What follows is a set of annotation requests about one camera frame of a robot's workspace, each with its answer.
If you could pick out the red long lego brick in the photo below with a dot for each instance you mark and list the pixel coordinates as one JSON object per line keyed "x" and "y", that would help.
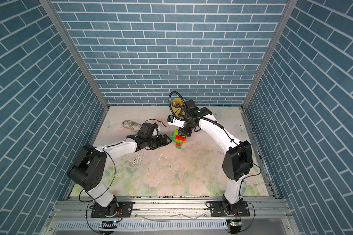
{"x": 180, "y": 138}

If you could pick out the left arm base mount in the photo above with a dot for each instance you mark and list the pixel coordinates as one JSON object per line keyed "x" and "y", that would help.
{"x": 114, "y": 209}

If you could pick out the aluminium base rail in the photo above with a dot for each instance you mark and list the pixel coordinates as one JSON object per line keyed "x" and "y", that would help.
{"x": 160, "y": 208}

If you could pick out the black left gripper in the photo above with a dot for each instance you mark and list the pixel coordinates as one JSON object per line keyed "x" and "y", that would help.
{"x": 160, "y": 143}

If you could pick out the lime long lego brick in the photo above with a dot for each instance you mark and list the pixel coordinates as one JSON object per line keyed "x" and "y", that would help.
{"x": 173, "y": 135}

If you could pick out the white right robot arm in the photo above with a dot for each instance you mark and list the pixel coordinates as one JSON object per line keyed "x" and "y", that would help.
{"x": 238, "y": 159}

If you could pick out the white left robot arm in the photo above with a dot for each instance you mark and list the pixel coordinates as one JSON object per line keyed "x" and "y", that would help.
{"x": 88, "y": 167}

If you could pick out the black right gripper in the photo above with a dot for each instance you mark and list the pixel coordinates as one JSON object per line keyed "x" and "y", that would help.
{"x": 183, "y": 132}

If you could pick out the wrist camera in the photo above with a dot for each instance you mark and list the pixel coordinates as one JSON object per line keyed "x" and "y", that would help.
{"x": 149, "y": 130}
{"x": 192, "y": 110}

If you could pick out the yellow pen holder cup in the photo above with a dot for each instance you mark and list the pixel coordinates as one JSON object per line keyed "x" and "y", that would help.
{"x": 177, "y": 106}

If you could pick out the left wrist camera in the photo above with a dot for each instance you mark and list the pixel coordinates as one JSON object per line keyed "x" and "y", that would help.
{"x": 149, "y": 130}

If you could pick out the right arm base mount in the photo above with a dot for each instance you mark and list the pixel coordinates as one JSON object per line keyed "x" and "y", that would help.
{"x": 224, "y": 208}

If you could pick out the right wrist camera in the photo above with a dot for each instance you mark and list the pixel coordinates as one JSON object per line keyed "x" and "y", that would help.
{"x": 192, "y": 110}

